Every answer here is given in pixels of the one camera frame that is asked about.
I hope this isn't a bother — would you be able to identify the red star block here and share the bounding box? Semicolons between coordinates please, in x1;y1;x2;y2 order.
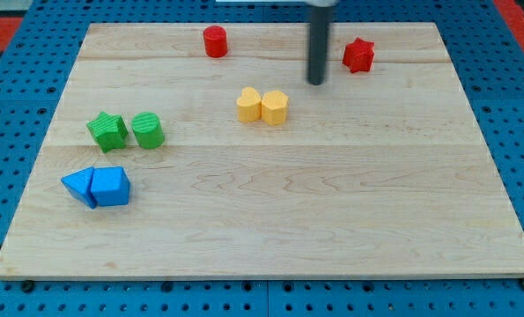
342;37;375;73

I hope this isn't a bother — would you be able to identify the green star block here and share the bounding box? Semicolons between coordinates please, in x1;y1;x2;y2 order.
86;112;128;153

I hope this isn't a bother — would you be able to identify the yellow heart block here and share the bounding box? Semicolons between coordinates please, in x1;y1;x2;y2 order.
236;86;262;122

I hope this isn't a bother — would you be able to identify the yellow hexagon block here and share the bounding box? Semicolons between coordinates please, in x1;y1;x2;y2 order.
262;90;289;126

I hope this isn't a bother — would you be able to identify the light wooden board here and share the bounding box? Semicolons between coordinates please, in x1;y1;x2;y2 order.
0;22;524;281

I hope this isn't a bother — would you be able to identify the green cylinder block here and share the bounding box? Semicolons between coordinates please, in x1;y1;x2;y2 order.
131;112;165;149

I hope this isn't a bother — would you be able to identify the red cylinder block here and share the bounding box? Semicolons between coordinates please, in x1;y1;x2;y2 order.
203;26;228;58

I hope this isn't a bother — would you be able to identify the blue cube block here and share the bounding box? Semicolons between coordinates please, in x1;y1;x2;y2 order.
90;166;130;207

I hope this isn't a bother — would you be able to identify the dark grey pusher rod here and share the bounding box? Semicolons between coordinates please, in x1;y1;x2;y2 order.
306;6;333;85

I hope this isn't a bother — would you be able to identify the blue triangle block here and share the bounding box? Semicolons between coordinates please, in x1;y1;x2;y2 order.
61;167;97;209

